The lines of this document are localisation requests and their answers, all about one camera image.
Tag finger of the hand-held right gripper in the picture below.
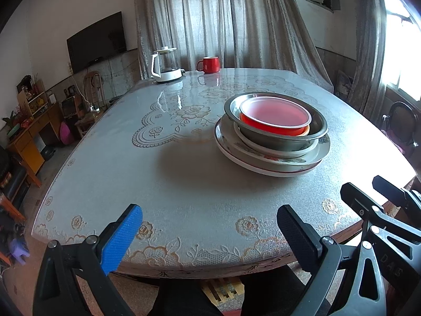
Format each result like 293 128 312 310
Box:
340 182 407 303
373 175 421 224

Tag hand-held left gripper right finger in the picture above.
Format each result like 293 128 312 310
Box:
276 204 387 316

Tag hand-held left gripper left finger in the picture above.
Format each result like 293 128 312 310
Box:
32 203 143 316

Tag metal bowl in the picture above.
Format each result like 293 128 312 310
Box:
224 93 329 150

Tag small white plate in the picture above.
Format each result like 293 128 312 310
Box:
233 122 319 159

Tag large white dragon-print plate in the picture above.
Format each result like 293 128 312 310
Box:
214 117 331 177

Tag red plastic bowl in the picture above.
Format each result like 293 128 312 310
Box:
239 96 312 135

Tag dark round-back chair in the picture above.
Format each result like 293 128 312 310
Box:
382 101 417 155

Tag person's legs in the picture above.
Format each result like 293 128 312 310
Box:
154 263 329 316

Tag purple plastic stool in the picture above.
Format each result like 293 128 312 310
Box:
8 239 30 265

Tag pink bag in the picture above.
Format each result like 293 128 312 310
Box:
60 122 73 145

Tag black sofa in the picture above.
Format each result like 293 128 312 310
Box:
0 145 27 211

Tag orange wooden desk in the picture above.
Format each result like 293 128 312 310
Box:
7 103 61 188

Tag black speaker box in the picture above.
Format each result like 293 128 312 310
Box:
62 97 79 119

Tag bright window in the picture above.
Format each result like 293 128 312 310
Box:
383 0 421 102

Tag wooden chair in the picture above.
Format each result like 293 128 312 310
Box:
83 70 109 112

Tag grey side curtain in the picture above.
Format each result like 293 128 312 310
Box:
347 0 392 116

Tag cluttered wooden shelf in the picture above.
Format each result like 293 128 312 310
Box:
16 79 50 119

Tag white glass electric kettle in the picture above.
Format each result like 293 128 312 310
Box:
151 46 186 83

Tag red mug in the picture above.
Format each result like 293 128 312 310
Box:
196 57 220 74

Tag black television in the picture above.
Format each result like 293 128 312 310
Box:
66 11 127 75

